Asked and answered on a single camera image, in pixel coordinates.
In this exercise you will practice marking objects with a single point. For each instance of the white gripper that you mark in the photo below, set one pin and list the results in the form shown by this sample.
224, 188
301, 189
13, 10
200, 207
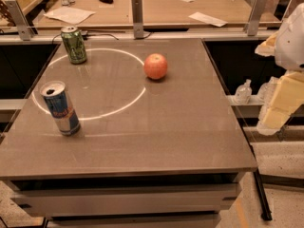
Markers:
292, 47

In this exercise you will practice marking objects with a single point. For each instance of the Red Bull can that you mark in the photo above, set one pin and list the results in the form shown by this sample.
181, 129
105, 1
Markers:
59, 105

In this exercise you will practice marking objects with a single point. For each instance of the green soda can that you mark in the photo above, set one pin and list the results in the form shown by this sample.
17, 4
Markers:
74, 44

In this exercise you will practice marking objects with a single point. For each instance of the right clear sanitizer bottle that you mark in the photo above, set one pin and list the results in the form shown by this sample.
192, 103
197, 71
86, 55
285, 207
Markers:
264, 91

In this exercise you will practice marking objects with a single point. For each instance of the clear sanitizer bottle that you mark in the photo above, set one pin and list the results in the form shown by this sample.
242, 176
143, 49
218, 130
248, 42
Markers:
264, 91
243, 93

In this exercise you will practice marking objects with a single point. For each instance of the left clear sanitizer bottle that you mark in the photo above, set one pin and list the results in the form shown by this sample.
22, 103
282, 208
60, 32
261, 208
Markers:
243, 93

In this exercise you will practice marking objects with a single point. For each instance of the right white paper sheet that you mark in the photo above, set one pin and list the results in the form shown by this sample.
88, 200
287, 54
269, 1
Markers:
207, 20

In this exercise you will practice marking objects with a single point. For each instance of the red apple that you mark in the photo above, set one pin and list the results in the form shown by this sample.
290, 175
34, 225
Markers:
155, 66

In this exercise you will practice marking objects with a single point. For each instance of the white drawer cabinet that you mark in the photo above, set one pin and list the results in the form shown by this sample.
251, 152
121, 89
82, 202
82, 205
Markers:
171, 201

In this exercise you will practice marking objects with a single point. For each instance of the wooden back desk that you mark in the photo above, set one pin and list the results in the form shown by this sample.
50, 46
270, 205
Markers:
156, 13

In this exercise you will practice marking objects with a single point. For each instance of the left white paper sheet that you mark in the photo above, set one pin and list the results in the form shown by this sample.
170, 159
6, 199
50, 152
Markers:
69, 15

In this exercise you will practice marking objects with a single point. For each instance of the right metal bracket post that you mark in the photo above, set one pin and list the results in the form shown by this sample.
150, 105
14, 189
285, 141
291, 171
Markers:
252, 25

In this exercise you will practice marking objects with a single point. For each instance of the left metal bracket post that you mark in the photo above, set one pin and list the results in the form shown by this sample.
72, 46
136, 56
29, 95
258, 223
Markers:
24, 30

